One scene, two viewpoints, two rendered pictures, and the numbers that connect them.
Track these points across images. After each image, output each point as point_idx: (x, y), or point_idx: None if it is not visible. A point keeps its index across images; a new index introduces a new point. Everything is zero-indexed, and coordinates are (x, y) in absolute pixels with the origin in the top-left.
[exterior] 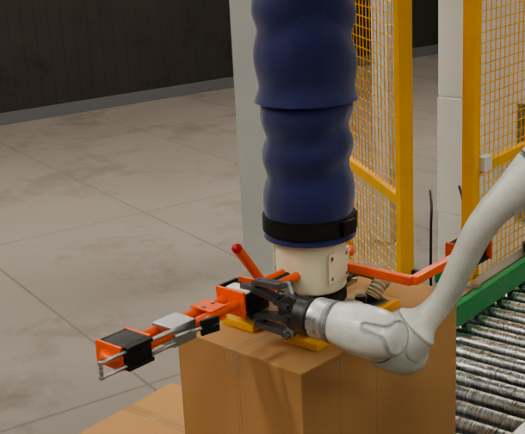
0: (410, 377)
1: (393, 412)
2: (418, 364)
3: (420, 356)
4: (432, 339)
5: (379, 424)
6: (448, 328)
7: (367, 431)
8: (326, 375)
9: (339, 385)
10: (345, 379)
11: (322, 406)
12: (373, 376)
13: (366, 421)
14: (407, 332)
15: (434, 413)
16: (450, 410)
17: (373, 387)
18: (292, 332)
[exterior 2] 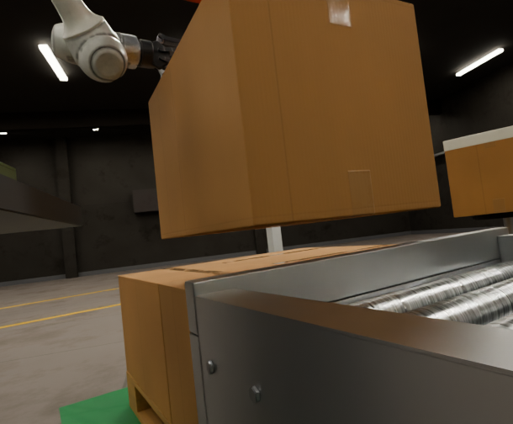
0: (193, 109)
1: (187, 152)
2: (79, 64)
3: (71, 55)
4: (64, 34)
5: (180, 161)
6: (220, 26)
7: (175, 166)
8: (155, 103)
9: (159, 112)
10: (161, 107)
11: (156, 129)
12: (172, 106)
13: (173, 153)
14: (52, 33)
15: (220, 172)
16: (240, 176)
17: (173, 118)
18: (159, 72)
